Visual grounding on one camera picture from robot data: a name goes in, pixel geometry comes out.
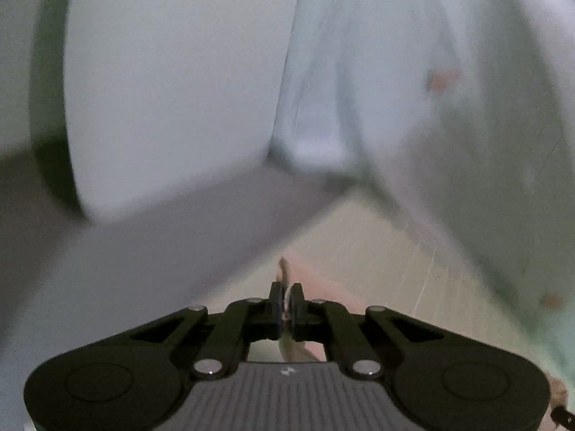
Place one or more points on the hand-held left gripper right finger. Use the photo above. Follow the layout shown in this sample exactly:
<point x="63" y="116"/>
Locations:
<point x="294" y="307"/>

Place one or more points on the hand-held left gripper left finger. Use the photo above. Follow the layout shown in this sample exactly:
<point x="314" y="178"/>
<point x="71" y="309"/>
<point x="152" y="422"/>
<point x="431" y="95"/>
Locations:
<point x="276" y="307"/>

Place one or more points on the white rounded panel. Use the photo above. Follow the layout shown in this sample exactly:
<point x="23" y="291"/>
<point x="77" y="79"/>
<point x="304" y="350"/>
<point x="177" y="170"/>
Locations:
<point x="170" y="90"/>

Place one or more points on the light blue printed blanket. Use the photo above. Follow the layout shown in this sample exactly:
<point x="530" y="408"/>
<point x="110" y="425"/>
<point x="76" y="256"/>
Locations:
<point x="368" y="76"/>

